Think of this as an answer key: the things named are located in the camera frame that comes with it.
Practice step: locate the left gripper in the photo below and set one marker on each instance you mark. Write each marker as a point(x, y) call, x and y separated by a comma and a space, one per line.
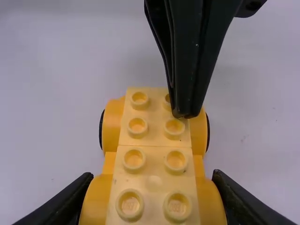
point(248, 7)

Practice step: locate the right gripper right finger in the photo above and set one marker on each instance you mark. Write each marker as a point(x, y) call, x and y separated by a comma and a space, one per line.
point(243, 206)

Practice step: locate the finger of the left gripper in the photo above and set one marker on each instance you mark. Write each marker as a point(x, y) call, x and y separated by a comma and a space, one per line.
point(164, 42)

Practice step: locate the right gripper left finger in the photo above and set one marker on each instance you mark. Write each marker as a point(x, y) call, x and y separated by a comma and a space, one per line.
point(63, 204)

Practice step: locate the yellow toy car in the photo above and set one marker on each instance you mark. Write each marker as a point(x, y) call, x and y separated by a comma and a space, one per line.
point(154, 164)

